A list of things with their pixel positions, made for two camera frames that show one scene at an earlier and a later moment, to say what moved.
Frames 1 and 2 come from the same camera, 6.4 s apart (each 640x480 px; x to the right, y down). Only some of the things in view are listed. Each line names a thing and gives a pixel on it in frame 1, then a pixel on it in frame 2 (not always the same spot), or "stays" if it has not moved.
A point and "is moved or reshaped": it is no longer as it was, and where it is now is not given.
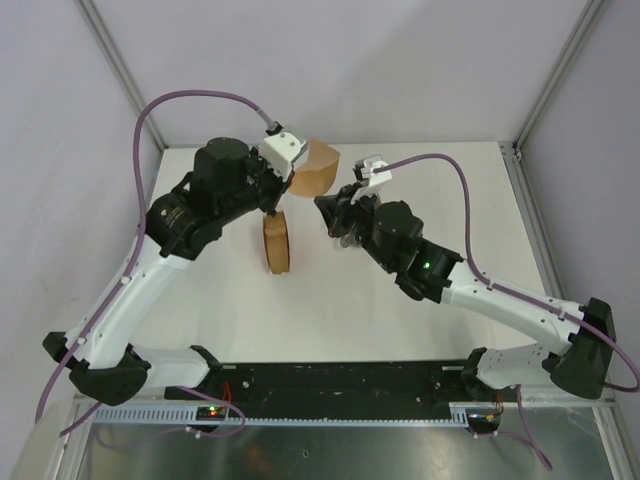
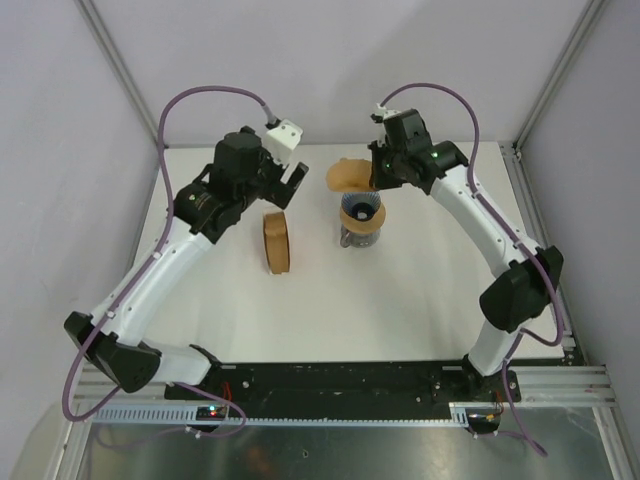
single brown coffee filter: (315, 176) is moved or reshaped
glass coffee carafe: (348, 239) stays
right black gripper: (337, 209) -> (379, 181)
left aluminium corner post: (120, 63) stays
